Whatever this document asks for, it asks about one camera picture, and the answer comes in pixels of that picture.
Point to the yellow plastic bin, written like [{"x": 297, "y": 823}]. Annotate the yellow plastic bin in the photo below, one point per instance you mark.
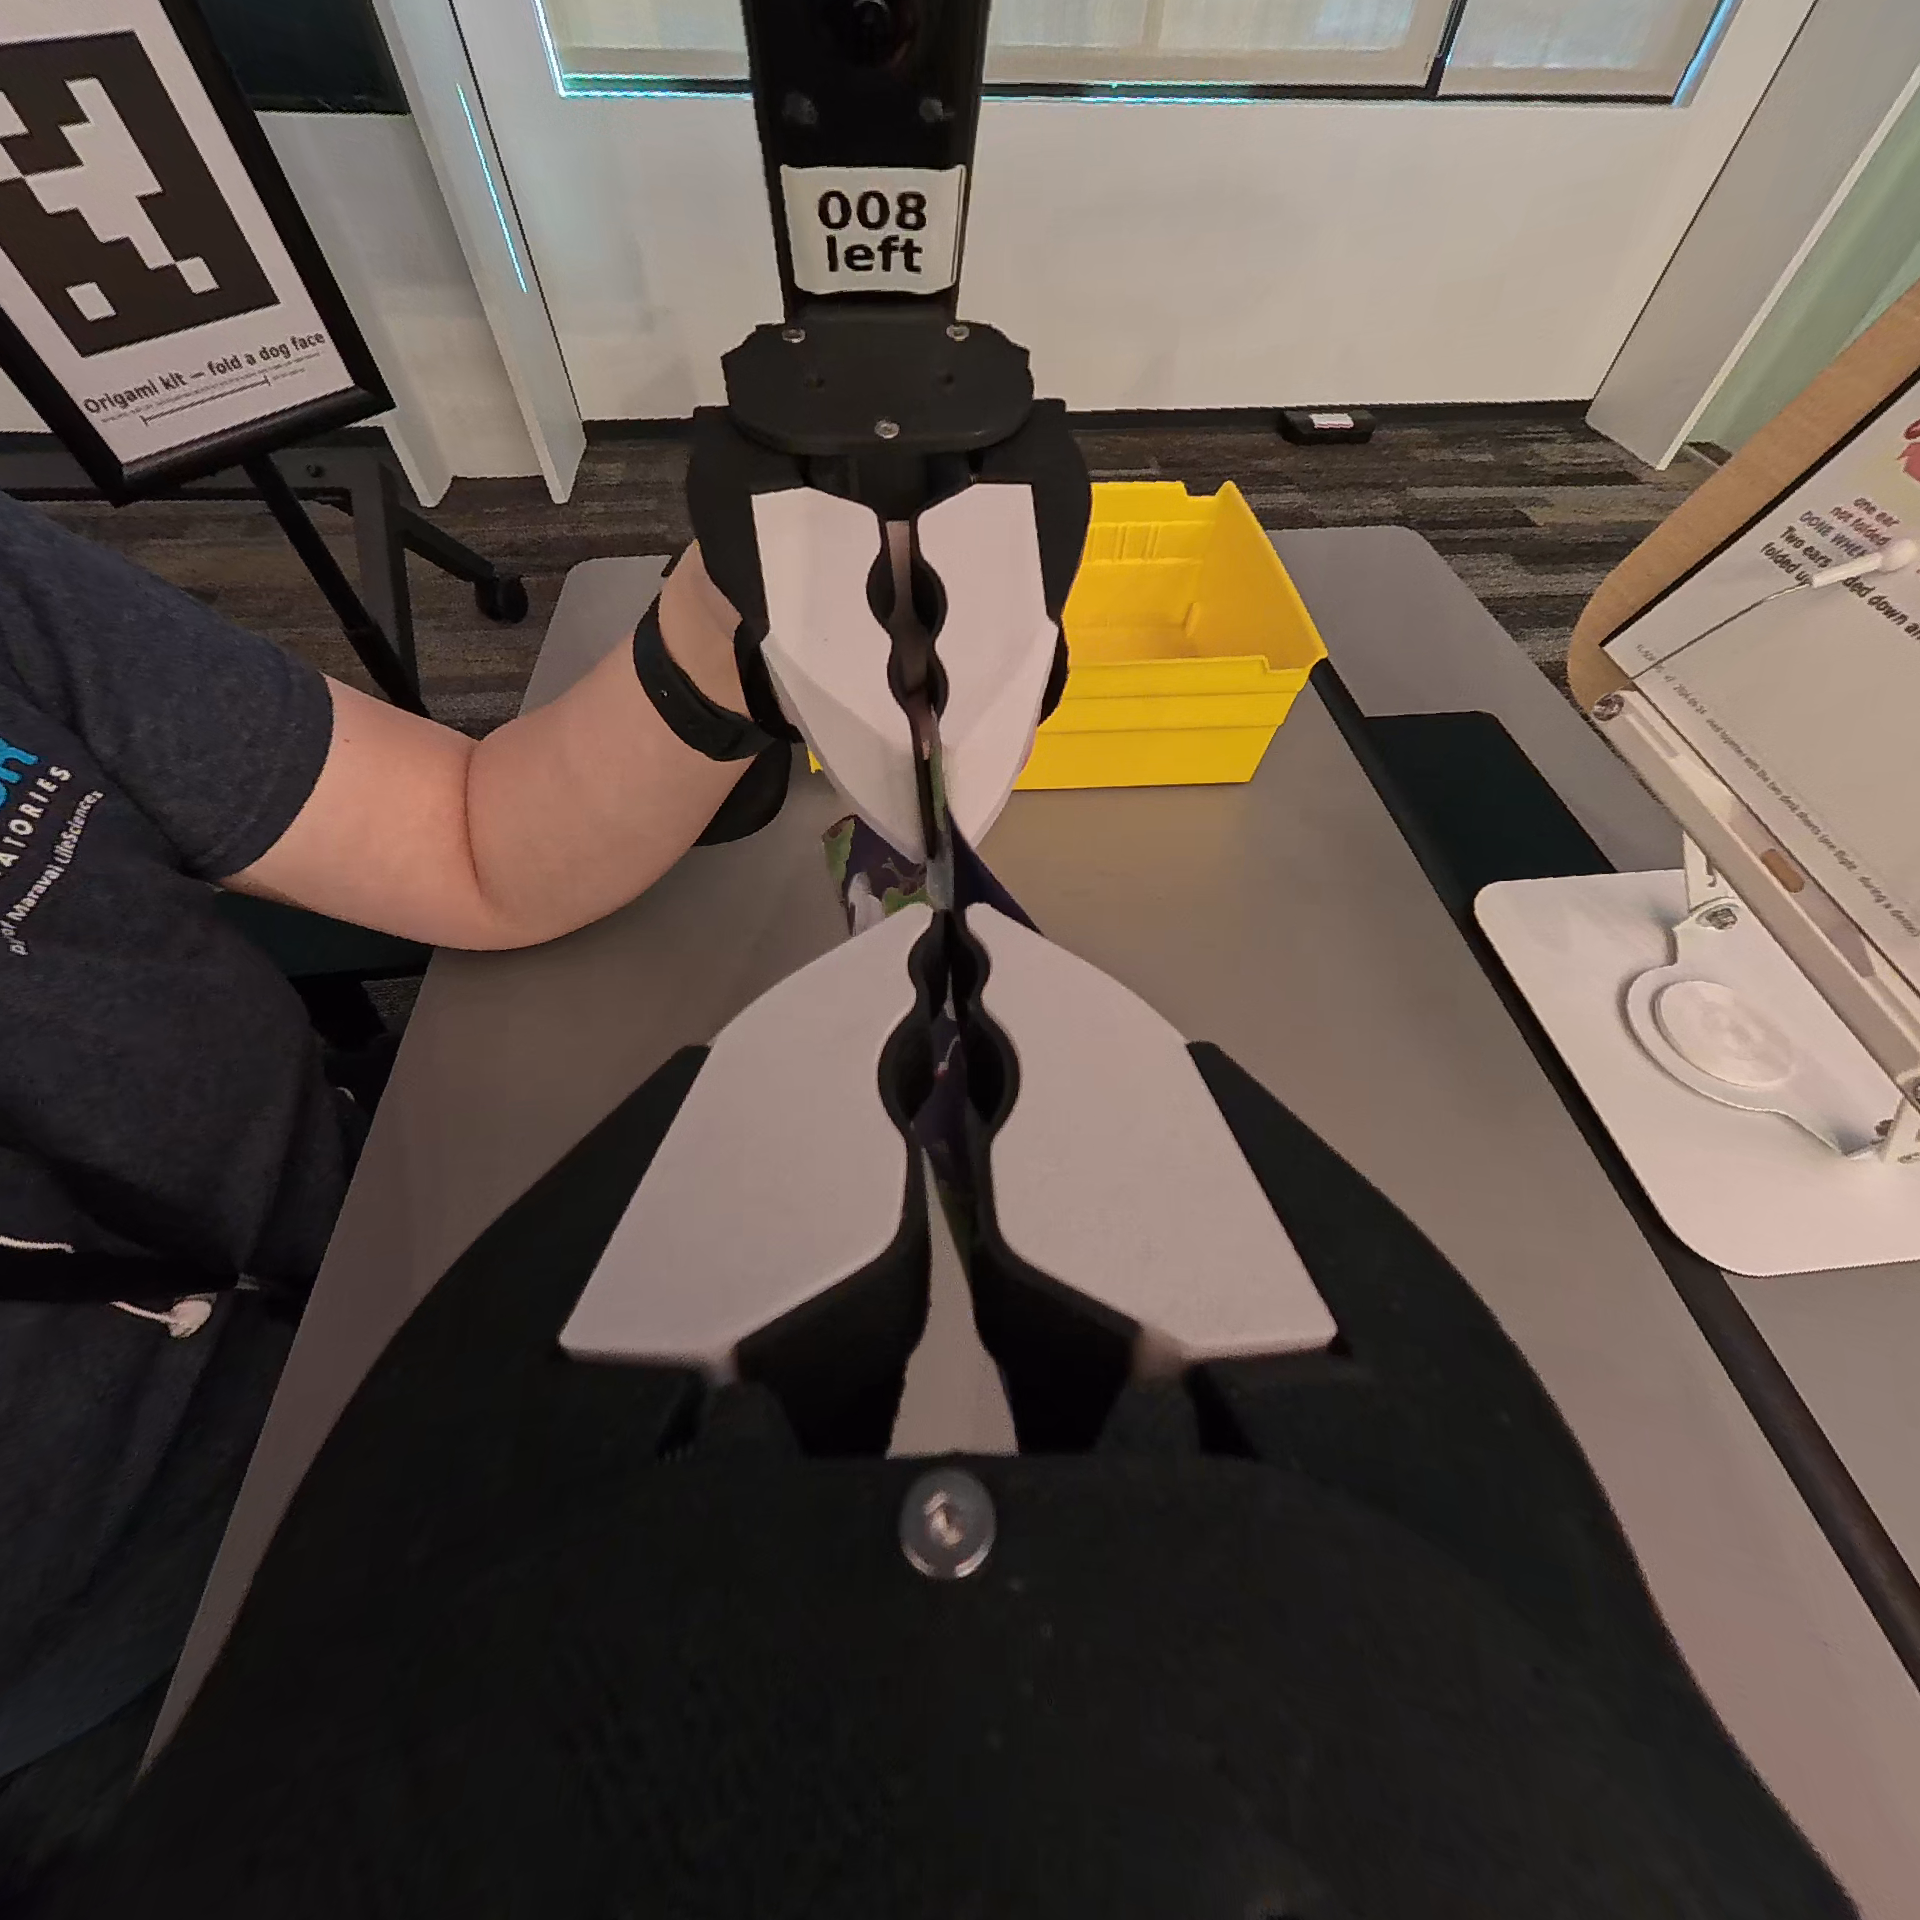
[{"x": 1186, "y": 704}]

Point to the black wristband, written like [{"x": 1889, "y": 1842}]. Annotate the black wristband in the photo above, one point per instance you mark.
[{"x": 683, "y": 704}]

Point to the framed marker sign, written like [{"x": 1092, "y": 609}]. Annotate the framed marker sign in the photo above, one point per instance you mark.
[{"x": 121, "y": 180}]

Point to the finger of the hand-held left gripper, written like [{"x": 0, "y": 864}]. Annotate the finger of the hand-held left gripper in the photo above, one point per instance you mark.
[
  {"x": 994, "y": 628},
  {"x": 808, "y": 628}
]

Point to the dark flat pad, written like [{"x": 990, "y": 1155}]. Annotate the dark flat pad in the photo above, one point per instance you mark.
[{"x": 1477, "y": 810}]

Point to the black sign stand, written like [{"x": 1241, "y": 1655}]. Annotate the black sign stand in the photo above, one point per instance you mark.
[{"x": 341, "y": 577}]

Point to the small black floor device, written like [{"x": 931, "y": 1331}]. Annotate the small black floor device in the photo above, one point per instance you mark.
[{"x": 1330, "y": 423}]

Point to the person's left forearm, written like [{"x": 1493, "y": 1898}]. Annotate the person's left forearm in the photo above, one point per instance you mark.
[{"x": 523, "y": 842}]

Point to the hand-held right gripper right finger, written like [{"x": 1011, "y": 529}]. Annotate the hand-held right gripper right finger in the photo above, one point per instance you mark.
[{"x": 1137, "y": 1187}]

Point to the patterned origami paper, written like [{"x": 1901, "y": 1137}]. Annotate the patterned origami paper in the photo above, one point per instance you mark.
[{"x": 864, "y": 898}]

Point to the person's left hand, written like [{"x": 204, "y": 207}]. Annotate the person's left hand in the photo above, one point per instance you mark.
[{"x": 701, "y": 611}]

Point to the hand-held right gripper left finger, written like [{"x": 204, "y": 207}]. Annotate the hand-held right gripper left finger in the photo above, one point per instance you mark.
[{"x": 749, "y": 1187}]

